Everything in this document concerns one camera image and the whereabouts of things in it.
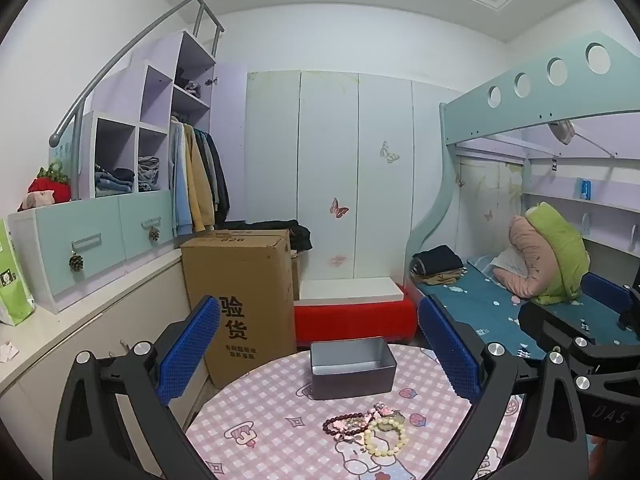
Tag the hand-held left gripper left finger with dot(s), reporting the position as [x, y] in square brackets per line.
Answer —
[190, 350]

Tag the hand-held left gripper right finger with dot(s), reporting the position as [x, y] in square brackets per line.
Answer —
[450, 350]

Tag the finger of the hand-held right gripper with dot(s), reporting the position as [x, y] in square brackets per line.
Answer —
[605, 291]
[555, 325]

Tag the grey metal tin box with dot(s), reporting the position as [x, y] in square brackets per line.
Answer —
[352, 377]

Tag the green blanket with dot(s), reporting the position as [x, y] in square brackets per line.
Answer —
[565, 255]

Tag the teal printed bedsheet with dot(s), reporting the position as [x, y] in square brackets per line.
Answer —
[480, 305]

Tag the large printed cardboard box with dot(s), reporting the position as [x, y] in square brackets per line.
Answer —
[240, 300]

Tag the pink pillow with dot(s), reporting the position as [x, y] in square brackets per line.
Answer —
[532, 255]

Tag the white pillow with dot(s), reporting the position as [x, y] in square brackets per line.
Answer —
[510, 262]

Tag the folded navy and tan clothes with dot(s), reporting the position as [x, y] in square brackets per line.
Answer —
[440, 262]

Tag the red ottoman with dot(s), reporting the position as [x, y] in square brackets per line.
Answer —
[355, 320]

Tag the blue packet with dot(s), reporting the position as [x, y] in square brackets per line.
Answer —
[585, 188]

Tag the white board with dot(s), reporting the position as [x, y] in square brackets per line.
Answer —
[350, 290]

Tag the pink checked tablecloth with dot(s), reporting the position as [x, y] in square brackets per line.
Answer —
[280, 425]

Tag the low white cabinet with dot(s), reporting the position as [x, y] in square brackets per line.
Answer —
[75, 325]

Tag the pinecone ornament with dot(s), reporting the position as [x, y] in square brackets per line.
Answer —
[76, 263]
[154, 234]

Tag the narrow mint drawer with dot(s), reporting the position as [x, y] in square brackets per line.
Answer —
[147, 220]

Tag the wide mint drawer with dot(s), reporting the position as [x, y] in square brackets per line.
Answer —
[80, 245]

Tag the black clothes pile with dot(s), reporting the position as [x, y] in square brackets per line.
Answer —
[300, 235]

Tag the light blue hanging shirt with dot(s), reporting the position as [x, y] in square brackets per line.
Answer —
[180, 185]

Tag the tan hanging jacket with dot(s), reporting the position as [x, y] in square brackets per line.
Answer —
[197, 180]

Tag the dark hanging jackets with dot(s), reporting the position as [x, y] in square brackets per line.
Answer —
[217, 175]

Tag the pink butterfly sticker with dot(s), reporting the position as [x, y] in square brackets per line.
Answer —
[338, 208]

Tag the folded grey clothes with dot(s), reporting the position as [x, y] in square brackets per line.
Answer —
[148, 172]

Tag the white paper scraps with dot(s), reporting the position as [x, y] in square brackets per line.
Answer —
[7, 351]

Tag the folded blue jeans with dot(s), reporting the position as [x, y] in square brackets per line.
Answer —
[115, 180]

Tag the green white bag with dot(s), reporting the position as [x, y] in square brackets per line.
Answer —
[12, 280]

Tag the purple wardrobe door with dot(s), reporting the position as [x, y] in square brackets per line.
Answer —
[227, 150]

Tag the pale butterfly sticker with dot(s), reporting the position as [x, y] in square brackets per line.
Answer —
[389, 152]

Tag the red strawberry plush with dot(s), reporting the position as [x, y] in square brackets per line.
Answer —
[52, 187]

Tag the white wardrobe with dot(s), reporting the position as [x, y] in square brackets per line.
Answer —
[350, 160]

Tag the purple white cube shelf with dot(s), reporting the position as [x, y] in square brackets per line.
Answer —
[155, 90]

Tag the dark folded clothes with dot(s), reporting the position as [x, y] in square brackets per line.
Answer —
[189, 85]

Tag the grey metal handrail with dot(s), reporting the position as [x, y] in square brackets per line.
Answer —
[115, 65]

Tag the mint bunk bed frame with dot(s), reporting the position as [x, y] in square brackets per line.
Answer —
[500, 110]

